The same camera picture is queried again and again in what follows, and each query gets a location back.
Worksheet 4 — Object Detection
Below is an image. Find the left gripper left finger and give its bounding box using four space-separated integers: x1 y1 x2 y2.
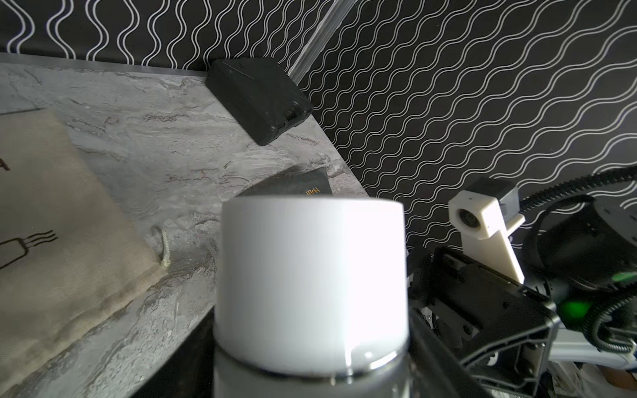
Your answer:
131 308 216 398

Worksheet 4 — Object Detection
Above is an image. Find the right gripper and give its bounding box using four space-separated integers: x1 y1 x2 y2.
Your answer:
407 247 560 397

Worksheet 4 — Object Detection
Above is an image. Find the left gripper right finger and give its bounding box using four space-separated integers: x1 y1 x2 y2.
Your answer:
408 313 492 397

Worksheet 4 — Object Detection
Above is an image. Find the white hair dryer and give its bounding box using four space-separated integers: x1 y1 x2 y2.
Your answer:
214 196 409 397

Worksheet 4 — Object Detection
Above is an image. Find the beige hair dryer bag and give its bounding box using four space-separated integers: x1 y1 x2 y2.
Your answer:
1 109 170 391

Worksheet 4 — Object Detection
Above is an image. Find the grey hair dryer bag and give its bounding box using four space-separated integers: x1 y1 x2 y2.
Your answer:
238 166 333 197

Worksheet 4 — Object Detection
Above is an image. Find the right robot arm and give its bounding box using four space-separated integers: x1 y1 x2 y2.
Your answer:
407 166 636 397

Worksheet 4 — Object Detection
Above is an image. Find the black plastic case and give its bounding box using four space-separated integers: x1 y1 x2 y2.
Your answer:
205 57 314 146

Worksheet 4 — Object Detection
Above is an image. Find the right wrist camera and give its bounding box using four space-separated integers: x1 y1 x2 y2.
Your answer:
448 177 525 284

